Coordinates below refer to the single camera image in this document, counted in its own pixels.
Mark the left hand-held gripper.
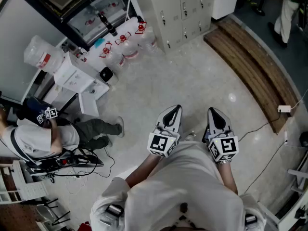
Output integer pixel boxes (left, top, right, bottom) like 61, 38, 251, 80
147, 104, 183, 158

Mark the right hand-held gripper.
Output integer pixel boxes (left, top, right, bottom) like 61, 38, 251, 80
207, 107, 239, 163

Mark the grey metal cabinet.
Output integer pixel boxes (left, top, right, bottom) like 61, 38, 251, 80
146, 0, 215, 55

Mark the person's right forearm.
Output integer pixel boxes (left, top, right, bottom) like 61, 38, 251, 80
217, 162, 239, 196

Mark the person's left forearm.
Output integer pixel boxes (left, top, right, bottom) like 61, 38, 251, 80
126, 153, 164, 190

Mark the person's white shirt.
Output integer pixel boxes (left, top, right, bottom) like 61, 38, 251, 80
90, 141, 268, 231

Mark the wooden slatted platform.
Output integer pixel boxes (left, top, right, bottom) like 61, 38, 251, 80
203, 18, 300, 135

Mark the white bin black lid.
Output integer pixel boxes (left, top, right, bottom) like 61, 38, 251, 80
98, 66, 119, 86

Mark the black box device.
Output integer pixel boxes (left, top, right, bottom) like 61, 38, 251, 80
299, 131, 308, 148

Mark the teal plastic item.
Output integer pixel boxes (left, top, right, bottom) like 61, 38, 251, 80
93, 38, 106, 49

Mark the black bottle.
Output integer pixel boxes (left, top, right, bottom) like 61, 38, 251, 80
97, 11, 118, 37

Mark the white appliance box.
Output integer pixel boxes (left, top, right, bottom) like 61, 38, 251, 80
197, 0, 244, 21

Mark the dark framed window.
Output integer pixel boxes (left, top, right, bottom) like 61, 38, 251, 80
9, 0, 138, 51

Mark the large clear water jug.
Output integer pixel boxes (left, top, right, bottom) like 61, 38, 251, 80
23, 35, 66, 76

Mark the white shelf unit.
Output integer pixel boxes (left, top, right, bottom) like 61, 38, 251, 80
0, 160, 49, 205

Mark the grey partition board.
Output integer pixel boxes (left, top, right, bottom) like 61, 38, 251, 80
0, 0, 68, 103

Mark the black floor cable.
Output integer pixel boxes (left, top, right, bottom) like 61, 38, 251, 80
237, 116, 288, 141

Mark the clear water jug red handle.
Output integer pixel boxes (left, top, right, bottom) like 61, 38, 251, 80
114, 31, 141, 65
99, 41, 126, 75
134, 21, 159, 55

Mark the black equipment with cables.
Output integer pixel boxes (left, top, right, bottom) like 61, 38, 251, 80
25, 148, 104, 178

